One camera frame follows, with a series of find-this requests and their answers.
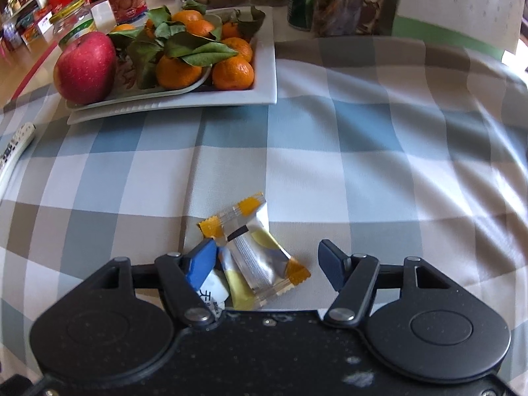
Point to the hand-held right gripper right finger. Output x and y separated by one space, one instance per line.
332 266

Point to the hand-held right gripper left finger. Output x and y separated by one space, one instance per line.
202 264

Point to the plain white snack packet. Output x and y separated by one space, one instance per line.
216 291

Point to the yellow white snack packet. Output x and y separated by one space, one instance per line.
260 255
237 284

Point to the checked tablecloth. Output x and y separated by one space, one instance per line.
350 152

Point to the pale green inner plate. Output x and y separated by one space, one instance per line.
136 93

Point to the tangerine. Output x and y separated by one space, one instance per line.
178 73
231 31
239 48
202 29
186 16
233 75

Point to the white rectangular fruit tray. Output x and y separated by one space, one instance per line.
264 82

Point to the pile of nuts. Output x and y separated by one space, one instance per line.
126 75

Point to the green tangerine leaves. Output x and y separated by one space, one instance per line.
194 49

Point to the white remote control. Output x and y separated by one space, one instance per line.
14 152

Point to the red apple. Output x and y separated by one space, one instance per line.
84 68

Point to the dark snack box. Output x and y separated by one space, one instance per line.
350 4

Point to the glass jar green label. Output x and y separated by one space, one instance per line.
74 27

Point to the desk calendar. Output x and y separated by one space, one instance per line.
458 8

